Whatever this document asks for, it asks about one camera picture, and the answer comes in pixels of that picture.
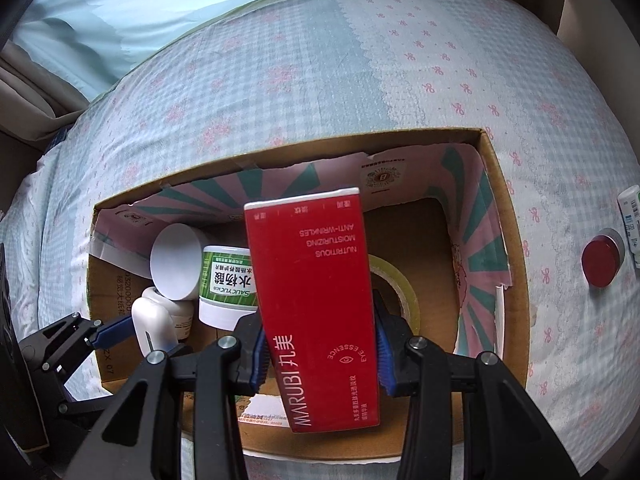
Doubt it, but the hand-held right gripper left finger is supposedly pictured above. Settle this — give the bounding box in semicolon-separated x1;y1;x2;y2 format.
70;310;274;480

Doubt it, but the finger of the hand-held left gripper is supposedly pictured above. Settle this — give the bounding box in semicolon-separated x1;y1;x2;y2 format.
59;391;121;419
19;312;135;372

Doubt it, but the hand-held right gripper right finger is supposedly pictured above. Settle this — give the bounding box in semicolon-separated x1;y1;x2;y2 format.
371;290;576;480

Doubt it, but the white earbud case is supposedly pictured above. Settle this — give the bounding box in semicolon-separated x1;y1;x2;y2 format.
131;298;181;361

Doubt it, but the white bottle with green label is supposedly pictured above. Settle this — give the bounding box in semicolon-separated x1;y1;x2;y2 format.
198;245;261;332

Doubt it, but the clear tape roll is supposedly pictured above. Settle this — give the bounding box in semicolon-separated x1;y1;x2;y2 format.
369;255;422;334

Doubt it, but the red carton box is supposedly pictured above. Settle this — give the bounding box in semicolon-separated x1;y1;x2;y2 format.
243;186;384;435

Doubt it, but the cardboard box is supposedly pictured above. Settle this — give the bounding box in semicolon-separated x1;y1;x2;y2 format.
87;127;532;454

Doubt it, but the white round jar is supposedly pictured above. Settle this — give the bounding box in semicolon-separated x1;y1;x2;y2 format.
150;223;206;302

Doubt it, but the red-capped small jar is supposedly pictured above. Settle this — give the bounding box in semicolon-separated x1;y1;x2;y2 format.
580;227;627;289

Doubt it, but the brown curtain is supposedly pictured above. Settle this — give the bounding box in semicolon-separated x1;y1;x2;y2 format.
0;39;94;152

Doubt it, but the white tube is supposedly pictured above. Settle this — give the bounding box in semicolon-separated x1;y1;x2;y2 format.
617;185;640;269

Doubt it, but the light blue hanging cloth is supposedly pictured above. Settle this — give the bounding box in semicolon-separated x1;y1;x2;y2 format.
10;0;397;102

